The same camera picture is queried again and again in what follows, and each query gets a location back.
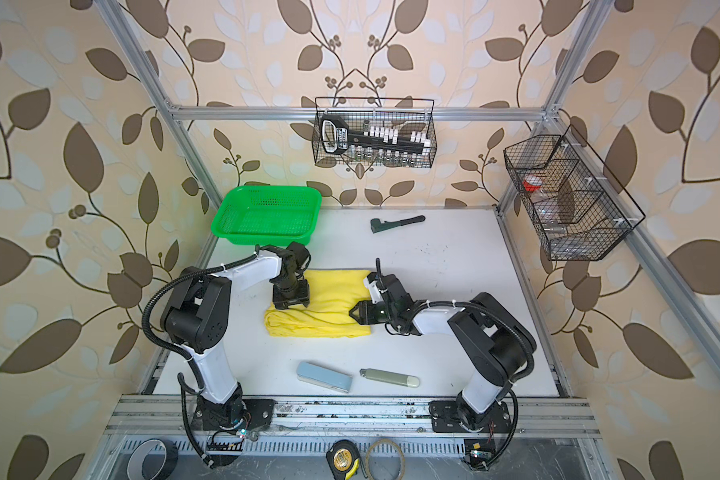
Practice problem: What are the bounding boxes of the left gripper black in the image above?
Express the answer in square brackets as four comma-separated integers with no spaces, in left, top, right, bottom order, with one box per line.
[274,274,312,307]

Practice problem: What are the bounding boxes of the yellow trousers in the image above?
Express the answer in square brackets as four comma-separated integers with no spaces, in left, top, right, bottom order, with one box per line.
[264,270,372,338]

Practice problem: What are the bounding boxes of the green plastic basket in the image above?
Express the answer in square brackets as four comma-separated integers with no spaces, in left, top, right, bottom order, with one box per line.
[211,185,322,247]

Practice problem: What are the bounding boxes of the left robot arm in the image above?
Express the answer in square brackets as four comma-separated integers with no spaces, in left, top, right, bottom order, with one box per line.
[141,242,311,429]

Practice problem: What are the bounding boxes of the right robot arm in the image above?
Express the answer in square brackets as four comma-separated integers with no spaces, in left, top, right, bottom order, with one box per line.
[349,272,537,433]

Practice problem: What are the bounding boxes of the pale green utility knife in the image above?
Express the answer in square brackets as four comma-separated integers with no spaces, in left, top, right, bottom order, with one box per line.
[359,368,420,388]

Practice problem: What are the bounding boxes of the blue grey sharpening block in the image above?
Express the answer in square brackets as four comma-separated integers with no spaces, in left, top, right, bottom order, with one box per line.
[296,361,353,394]

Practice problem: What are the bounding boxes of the dark green pipe wrench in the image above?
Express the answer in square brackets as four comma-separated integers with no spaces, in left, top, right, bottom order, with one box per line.
[370,215,426,234]

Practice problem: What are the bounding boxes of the yellow black tape measure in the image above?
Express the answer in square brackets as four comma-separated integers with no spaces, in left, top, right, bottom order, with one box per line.
[326,439,361,480]

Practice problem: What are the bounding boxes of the black tape roll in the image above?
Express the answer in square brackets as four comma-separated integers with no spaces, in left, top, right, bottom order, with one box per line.
[126,438,179,480]

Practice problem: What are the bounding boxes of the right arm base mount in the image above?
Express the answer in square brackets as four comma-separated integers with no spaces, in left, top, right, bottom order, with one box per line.
[428,397,511,435]

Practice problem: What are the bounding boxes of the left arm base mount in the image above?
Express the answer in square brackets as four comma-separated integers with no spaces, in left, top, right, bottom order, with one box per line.
[190,397,275,431]

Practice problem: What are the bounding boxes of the brown ring band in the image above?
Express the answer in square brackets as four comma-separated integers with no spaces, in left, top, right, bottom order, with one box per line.
[363,438,407,480]

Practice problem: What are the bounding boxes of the back wire basket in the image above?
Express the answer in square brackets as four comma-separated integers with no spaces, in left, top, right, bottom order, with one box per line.
[310,95,438,169]

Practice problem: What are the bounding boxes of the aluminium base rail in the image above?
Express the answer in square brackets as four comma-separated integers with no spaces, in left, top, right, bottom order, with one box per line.
[104,395,601,439]

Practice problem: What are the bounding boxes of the side wire basket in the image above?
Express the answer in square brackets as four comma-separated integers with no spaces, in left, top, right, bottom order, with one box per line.
[503,126,646,261]

